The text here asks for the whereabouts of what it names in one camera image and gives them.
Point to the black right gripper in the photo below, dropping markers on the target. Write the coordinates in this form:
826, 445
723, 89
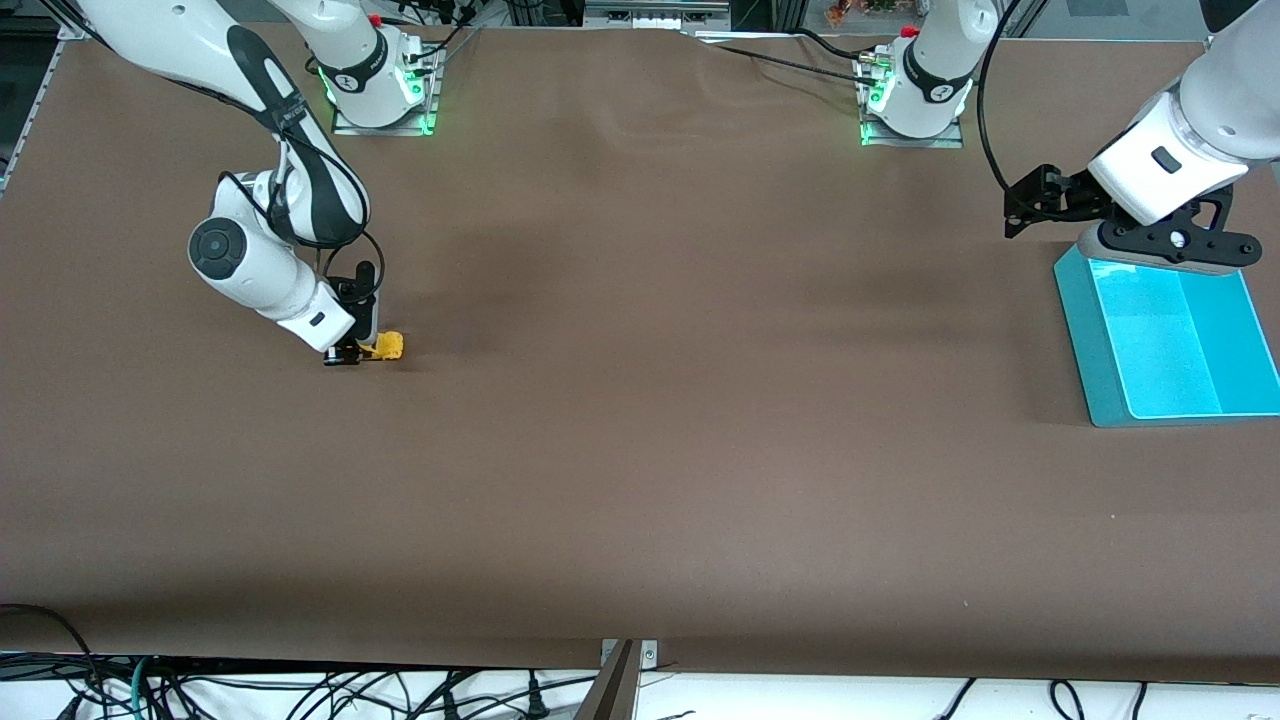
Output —
347, 354

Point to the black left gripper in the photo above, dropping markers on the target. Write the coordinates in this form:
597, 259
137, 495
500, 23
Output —
1066, 194

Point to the yellow toy beetle car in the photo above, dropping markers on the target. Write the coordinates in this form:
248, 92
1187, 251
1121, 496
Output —
390, 347

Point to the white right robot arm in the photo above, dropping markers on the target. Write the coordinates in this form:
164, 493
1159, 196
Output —
240, 260

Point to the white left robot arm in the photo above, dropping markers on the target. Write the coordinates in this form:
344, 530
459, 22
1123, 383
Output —
935, 75

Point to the teal plastic bin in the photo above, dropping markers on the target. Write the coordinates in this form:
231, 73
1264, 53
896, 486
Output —
1170, 350

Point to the orange background objects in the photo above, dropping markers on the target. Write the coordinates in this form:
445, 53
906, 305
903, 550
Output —
860, 10

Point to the black floor power plug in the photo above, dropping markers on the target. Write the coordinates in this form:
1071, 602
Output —
535, 700

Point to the grey background device box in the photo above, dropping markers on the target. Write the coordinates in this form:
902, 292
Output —
655, 12

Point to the brown table leg beam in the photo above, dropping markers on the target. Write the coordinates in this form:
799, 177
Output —
612, 695

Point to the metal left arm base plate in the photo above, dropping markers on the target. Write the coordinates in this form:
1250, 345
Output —
952, 140

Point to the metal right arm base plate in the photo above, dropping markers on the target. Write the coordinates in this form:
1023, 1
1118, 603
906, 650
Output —
400, 128

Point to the silver table edge bracket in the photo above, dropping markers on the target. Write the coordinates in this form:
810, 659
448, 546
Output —
648, 654

